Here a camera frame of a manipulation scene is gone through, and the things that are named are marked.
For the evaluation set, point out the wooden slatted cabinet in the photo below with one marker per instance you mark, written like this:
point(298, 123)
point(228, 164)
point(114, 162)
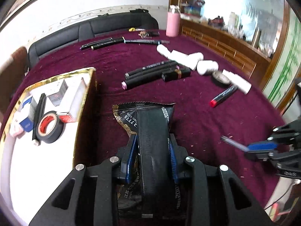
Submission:
point(238, 52)

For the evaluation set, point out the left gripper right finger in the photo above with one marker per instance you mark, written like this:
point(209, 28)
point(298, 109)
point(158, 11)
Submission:
point(208, 195)

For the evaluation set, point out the black electrical tape roll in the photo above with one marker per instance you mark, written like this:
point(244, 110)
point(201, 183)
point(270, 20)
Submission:
point(50, 127)

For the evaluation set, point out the grey barcode box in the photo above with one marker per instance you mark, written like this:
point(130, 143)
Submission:
point(57, 95)

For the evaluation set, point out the pink-capped black marker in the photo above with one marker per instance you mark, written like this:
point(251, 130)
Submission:
point(144, 79)

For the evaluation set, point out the black pen teal tip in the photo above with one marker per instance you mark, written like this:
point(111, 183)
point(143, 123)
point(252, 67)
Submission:
point(147, 41)

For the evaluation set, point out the black pen with gold band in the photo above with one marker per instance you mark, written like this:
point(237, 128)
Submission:
point(107, 43)

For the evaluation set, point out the black leather headboard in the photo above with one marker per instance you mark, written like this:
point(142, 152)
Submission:
point(90, 29)

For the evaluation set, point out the black lipstick tube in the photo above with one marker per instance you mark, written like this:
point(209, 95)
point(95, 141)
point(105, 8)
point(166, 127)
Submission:
point(175, 74)

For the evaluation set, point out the small metal-tipped pen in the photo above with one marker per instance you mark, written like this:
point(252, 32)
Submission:
point(234, 144)

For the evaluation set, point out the brown chair back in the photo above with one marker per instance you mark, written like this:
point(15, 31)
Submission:
point(13, 71)

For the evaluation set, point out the red grey carton box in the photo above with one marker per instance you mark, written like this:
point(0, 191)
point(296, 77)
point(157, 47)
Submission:
point(72, 101)

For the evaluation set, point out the blue white small box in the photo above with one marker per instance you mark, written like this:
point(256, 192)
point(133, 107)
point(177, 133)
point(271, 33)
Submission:
point(27, 113)

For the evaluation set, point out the silver round tin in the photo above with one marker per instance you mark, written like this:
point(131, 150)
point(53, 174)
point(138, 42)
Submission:
point(220, 79)

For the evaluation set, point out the gold-rimmed white tray box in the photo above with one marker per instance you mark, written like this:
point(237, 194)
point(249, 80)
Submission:
point(34, 163)

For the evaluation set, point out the black marker pen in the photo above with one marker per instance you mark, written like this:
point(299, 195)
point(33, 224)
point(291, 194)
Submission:
point(150, 68)

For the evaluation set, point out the maroon velvet bed cover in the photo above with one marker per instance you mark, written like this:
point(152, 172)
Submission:
point(247, 118)

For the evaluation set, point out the pink water bottle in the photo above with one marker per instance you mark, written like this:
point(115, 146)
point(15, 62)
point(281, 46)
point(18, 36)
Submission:
point(173, 21)

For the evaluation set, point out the black key pouch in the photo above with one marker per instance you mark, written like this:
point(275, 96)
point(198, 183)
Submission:
point(148, 34)

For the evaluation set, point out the red-capped black marker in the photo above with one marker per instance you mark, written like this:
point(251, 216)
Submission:
point(223, 96)

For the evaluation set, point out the white round jar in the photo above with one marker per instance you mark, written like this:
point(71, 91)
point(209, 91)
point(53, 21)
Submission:
point(206, 67)

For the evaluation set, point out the white bottle with round cap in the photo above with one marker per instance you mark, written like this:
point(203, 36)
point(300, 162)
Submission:
point(163, 50)

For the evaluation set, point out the black snack packet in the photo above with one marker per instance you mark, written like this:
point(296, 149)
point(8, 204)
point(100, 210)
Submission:
point(147, 124)

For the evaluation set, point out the black pen far left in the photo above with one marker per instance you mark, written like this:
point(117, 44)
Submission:
point(88, 45)

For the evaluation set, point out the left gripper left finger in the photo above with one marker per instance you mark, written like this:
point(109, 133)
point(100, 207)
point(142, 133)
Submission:
point(87, 196)

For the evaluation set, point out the white cylinder bottle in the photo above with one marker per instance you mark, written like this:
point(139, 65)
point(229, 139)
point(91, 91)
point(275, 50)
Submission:
point(195, 57)

